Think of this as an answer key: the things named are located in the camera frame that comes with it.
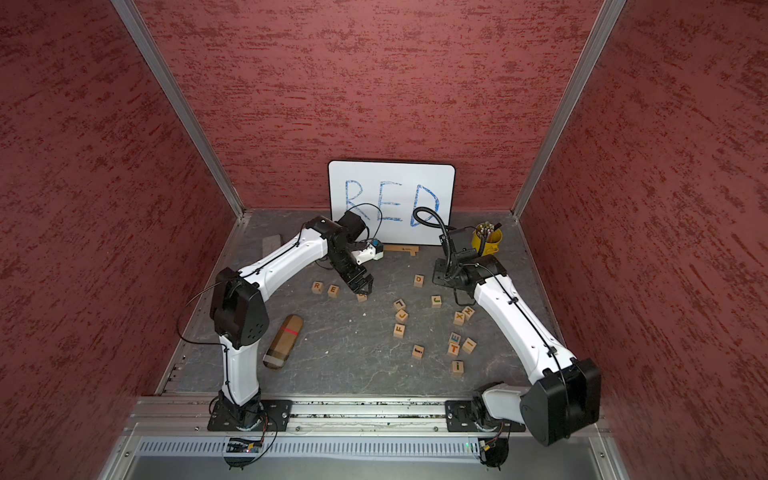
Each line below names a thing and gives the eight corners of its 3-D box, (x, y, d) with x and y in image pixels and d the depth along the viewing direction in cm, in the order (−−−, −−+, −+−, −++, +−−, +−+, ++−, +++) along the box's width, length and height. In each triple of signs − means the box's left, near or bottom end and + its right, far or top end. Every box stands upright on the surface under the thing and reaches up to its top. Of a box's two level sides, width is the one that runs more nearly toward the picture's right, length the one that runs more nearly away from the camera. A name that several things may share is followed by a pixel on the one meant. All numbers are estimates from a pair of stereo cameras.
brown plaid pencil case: (267, 366, 84) (261, 361, 80) (293, 319, 93) (288, 312, 89) (282, 371, 83) (276, 366, 79) (306, 323, 92) (302, 316, 88)
